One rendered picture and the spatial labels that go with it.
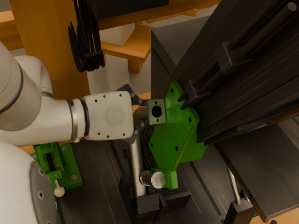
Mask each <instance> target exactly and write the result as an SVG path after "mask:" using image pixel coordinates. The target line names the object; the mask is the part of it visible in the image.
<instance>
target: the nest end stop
mask: <svg viewBox="0 0 299 224"><path fill-rule="evenodd" d="M159 209H160V208H159V205H157V206H153V207H149V208H144V209H139V210H138V209H137V206H132V207H130V210H131V211H132V212H134V213H136V214H142V213H146V212H151V211H155V210H159Z"/></svg>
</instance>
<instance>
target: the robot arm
mask: <svg viewBox="0 0 299 224"><path fill-rule="evenodd" d="M147 100H148V99H146V100H143V99H141V98H139V97H138V96H137V95H136V94H135V93H134V92H133V91H132V88H131V87H130V85H129V84H125V85H123V86H121V87H120V88H119V89H117V90H116V91H114V92H104V93H97V94H92V95H88V96H84V97H82V98H81V100H79V99H78V98H77V99H65V100H56V99H55V98H54V97H53V90H52V84H51V79H50V75H49V72H48V70H47V68H46V66H45V65H44V63H43V62H42V61H41V60H40V59H38V58H36V57H34V56H15V57H13V55H12V54H11V53H10V52H9V50H8V49H7V48H6V47H5V46H4V45H3V43H2V42H1V41H0V224H57V210H56V209H57V203H56V201H55V196H54V193H53V189H52V186H51V184H50V183H51V181H50V178H49V176H47V175H46V174H45V172H44V170H43V169H42V168H41V166H40V165H39V164H38V163H37V162H36V161H35V160H34V159H33V158H32V157H31V156H30V155H29V154H28V153H26V152H25V151H24V150H22V149H20V148H19V147H22V146H29V145H37V144H47V143H55V142H62V141H69V140H71V139H73V142H74V143H76V142H80V138H81V137H84V138H85V139H87V140H118V139H120V140H122V141H124V142H127V143H129V144H134V142H135V139H136V137H137V134H138V133H139V132H140V130H141V129H142V128H143V127H144V126H147V125H149V122H148V119H141V120H139V121H138V122H134V121H133V111H132V106H133V105H139V106H147ZM152 100H153V99H152Z"/></svg>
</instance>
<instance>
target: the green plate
mask: <svg viewBox="0 0 299 224"><path fill-rule="evenodd" d="M182 93H183V90H182V89H181V87H180V85H179V84H178V82H177V81H172V82H171V85H170V88H169V90H168V93H167V95H166V99H165V101H164V103H165V114H166V123H164V124H156V126H155V128H154V131H153V134H152V136H151V139H150V142H149V148H150V150H151V152H152V154H153V156H154V158H155V160H156V162H157V164H158V166H159V168H162V169H170V170H171V172H174V171H176V169H177V167H178V165H179V163H184V162H189V161H194V160H200V159H201V158H202V156H203V154H204V152H205V150H206V148H207V147H208V145H207V146H204V143H205V141H204V142H201V143H197V142H196V139H197V134H196V132H197V126H198V123H199V121H200V119H201V118H200V116H199V115H198V113H197V112H196V110H195V109H194V107H191V108H189V107H187V108H185V109H184V110H181V109H180V107H181V106H182V105H183V104H184V103H185V102H186V101H187V100H186V99H185V98H184V99H183V101H182V102H178V97H179V96H180V95H181V94H182Z"/></svg>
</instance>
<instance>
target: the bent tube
mask: <svg viewBox="0 0 299 224"><path fill-rule="evenodd" d="M155 102H157V103H156V104H155ZM144 118H148V122H149V125H153V124H164V123H166V114H165V103H164V99H153V100H147V106H140V107H138V108H137V109H136V110H135V111H134V113H133V121H134V122H138V121H139V120H141V119H144ZM157 119H158V122H157V121H156V120H157ZM129 148H130V155H131V163H132V171H133V181H134V189H135V197H138V196H144V195H147V190H146V186H144V185H142V184H141V183H140V182H139V175H140V173H141V172H142V171H144V165H143V157H142V150H141V131H140V132H139V133H138V134H137V137H136V139H135V142H134V144H129Z"/></svg>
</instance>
